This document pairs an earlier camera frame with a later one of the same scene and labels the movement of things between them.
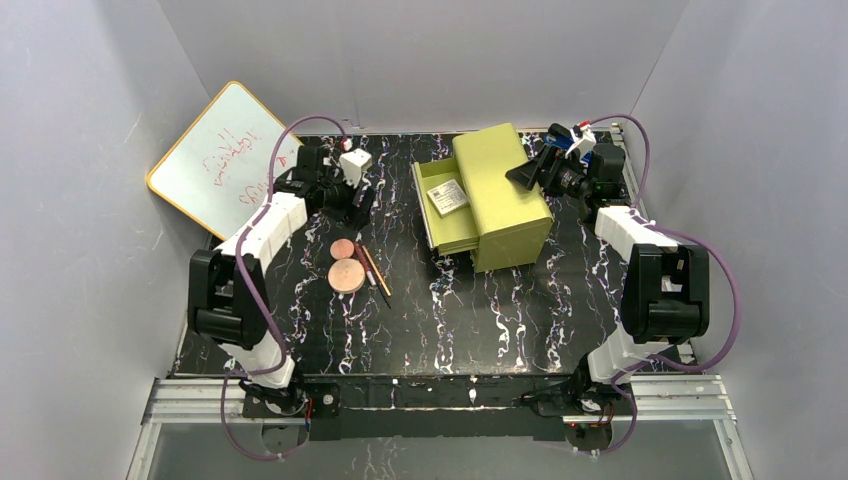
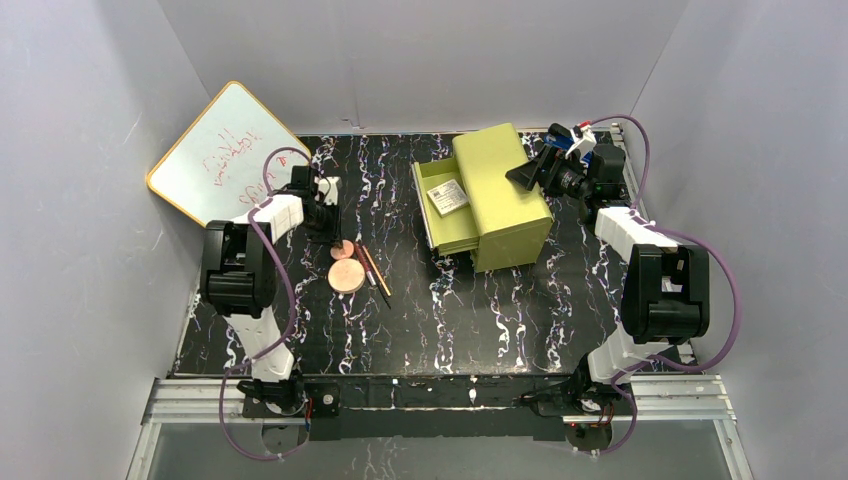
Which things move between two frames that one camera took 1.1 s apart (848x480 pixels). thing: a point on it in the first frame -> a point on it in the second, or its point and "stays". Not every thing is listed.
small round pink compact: [342, 248] stays
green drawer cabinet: [468, 202] stays
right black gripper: [544, 171] stays
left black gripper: [354, 201] -> [324, 221]
